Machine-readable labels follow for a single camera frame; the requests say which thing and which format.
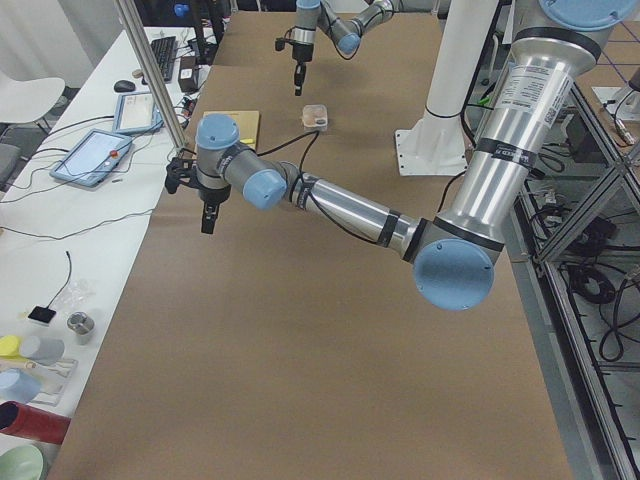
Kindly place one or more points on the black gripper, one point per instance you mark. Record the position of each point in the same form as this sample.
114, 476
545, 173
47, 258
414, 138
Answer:
213, 195
301, 53

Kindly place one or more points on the clear plastic egg box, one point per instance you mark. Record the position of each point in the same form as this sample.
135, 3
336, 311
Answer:
315, 117

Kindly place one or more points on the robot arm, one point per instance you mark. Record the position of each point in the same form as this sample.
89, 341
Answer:
453, 255
345, 34

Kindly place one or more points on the upper teach pendant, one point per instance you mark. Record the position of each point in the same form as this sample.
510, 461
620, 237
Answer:
136, 113

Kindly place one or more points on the teach pendant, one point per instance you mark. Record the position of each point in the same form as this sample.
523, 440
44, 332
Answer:
93, 158
136, 113

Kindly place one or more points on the lower teach pendant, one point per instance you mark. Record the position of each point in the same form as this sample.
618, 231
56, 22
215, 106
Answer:
93, 158

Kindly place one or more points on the bamboo cutting board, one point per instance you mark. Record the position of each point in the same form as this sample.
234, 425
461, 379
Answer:
240, 122

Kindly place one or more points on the black computer mouse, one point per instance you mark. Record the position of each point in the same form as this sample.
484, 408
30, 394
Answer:
124, 86

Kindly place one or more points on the black keyboard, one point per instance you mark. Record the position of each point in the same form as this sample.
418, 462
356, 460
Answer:
164, 50

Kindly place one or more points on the small metal cylinder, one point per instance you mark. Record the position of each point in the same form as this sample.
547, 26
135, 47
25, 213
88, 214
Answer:
82, 326

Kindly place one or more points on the yellow cup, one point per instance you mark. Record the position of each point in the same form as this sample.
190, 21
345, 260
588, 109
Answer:
10, 346

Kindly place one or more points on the red bottle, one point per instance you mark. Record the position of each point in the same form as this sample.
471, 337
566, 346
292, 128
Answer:
23, 421

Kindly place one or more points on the green bowl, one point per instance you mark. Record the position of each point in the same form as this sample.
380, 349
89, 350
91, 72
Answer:
23, 463

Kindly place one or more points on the aluminium frame post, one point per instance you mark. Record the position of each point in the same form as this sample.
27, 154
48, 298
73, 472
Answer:
132, 23

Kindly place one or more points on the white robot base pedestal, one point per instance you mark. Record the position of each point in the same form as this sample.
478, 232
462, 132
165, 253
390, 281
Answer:
435, 146

